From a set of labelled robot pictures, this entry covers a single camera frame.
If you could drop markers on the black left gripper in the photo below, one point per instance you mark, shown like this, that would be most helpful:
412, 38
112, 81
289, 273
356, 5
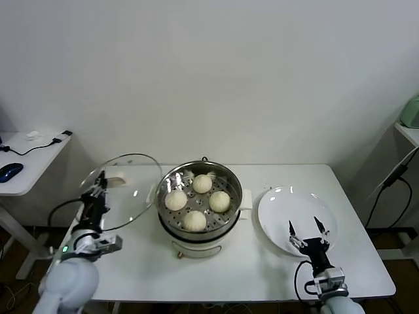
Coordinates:
95, 211

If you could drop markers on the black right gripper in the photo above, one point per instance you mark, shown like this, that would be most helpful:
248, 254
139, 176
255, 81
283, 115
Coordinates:
316, 253

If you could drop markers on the white steamed baozi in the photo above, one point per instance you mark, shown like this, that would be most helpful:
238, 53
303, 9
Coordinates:
194, 220
202, 183
219, 201
175, 200

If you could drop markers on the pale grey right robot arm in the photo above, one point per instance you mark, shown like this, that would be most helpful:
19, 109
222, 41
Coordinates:
340, 304

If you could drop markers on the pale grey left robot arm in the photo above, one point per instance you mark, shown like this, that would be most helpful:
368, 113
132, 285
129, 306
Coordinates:
72, 281

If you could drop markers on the stainless steel steamer basket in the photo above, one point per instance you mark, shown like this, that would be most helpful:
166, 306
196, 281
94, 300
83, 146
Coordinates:
234, 196

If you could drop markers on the steel steamer pot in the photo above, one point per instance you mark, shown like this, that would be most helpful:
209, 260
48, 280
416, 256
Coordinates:
196, 250

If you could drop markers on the white round plate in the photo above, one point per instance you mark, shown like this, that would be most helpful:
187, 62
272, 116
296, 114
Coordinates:
278, 209

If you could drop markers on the white side desk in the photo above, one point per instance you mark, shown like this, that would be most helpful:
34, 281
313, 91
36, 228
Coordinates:
32, 163
407, 132

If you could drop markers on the small white desk object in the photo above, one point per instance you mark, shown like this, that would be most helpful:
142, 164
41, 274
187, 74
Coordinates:
31, 135

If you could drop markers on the blue computer mouse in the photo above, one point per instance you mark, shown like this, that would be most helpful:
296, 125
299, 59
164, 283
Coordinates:
10, 171

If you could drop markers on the pale green appliance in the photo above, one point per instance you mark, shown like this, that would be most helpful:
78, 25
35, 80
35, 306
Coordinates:
410, 112

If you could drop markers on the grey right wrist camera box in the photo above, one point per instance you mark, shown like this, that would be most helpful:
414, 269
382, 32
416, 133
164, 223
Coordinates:
330, 279

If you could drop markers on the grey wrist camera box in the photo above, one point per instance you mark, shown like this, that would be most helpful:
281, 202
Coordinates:
330, 279
109, 243

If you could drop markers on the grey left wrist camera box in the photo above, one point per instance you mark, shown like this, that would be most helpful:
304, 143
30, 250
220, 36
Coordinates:
109, 243

